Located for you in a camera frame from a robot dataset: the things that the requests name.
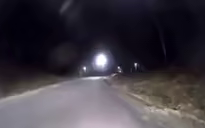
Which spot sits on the grey asphalt road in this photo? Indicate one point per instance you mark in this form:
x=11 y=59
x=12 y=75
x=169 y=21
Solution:
x=76 y=103

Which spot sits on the grass verge with leaves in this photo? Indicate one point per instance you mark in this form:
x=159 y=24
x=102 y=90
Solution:
x=170 y=93

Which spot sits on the dark grass verge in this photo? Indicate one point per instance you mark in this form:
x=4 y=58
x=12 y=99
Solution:
x=20 y=83

